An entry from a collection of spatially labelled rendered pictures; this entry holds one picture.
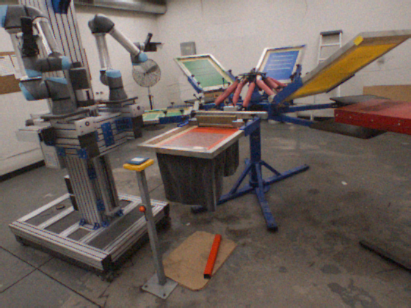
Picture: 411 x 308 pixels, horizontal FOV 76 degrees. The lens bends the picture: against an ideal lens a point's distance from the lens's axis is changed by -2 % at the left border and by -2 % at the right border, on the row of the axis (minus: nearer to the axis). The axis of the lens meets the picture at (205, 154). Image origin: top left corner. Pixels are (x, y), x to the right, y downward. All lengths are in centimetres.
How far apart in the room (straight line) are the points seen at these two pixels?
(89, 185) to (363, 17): 527
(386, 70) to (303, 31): 170
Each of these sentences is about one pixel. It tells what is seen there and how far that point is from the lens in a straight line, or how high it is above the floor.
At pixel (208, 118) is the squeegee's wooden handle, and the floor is 104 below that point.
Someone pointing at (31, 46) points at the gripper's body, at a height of 164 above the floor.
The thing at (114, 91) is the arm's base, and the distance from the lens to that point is 226.
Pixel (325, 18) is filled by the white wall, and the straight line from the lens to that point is 603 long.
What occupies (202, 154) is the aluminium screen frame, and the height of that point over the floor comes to 98.
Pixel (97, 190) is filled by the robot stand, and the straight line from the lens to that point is 240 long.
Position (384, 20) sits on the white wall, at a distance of 597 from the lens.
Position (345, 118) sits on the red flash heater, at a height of 105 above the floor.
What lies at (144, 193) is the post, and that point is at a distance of 171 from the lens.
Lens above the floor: 150
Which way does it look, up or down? 20 degrees down
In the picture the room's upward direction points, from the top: 6 degrees counter-clockwise
